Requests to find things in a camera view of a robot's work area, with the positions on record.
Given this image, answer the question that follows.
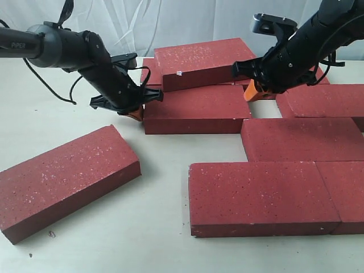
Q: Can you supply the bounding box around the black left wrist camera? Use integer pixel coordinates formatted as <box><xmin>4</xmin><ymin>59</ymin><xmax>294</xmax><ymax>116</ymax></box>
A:
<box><xmin>111</xmin><ymin>52</ymin><xmax>138</xmax><ymax>70</ymax></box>

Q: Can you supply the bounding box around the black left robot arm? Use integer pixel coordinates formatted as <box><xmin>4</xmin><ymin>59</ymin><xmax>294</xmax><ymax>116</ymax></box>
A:
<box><xmin>1</xmin><ymin>22</ymin><xmax>163</xmax><ymax>121</ymax></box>

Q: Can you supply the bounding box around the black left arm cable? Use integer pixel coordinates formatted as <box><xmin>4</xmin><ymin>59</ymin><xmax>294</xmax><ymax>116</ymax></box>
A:
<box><xmin>0</xmin><ymin>16</ymin><xmax>151</xmax><ymax>106</ymax></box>

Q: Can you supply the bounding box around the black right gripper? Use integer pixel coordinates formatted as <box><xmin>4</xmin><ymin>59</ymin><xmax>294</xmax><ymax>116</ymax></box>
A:
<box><xmin>232</xmin><ymin>0</ymin><xmax>363</xmax><ymax>102</ymax></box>

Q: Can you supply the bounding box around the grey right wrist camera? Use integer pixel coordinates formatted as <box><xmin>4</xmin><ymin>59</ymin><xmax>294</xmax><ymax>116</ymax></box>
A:
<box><xmin>251</xmin><ymin>13</ymin><xmax>297</xmax><ymax>43</ymax></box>

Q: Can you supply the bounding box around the red brick front large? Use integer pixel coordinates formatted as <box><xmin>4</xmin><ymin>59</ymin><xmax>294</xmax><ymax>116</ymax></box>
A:
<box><xmin>188</xmin><ymin>162</ymin><xmax>341</xmax><ymax>238</ymax></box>

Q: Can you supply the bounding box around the red brick stacked top back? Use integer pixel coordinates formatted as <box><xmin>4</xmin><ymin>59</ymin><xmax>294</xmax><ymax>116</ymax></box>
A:
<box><xmin>154</xmin><ymin>38</ymin><xmax>256</xmax><ymax>92</ymax></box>

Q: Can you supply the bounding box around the white backdrop curtain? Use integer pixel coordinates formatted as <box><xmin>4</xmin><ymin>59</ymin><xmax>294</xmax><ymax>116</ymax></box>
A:
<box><xmin>0</xmin><ymin>0</ymin><xmax>364</xmax><ymax>62</ymax></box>

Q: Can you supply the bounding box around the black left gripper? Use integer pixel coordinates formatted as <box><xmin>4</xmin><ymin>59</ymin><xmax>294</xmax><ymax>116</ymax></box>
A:
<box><xmin>78</xmin><ymin>31</ymin><xmax>163</xmax><ymax>122</ymax></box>

